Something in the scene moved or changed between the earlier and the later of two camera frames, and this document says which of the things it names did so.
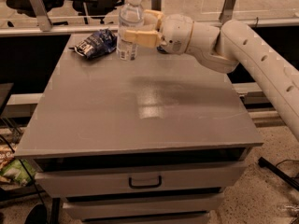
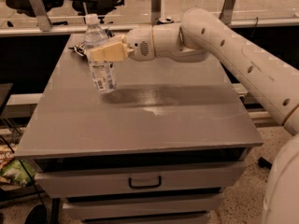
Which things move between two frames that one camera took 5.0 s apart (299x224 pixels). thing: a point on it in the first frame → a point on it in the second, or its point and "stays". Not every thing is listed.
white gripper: [175, 34] → [140, 44]
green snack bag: [20, 171] stays
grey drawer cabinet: [155, 140] stays
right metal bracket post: [226, 14] stays
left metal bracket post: [43, 18] stays
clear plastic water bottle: [131, 21] → [101, 71]
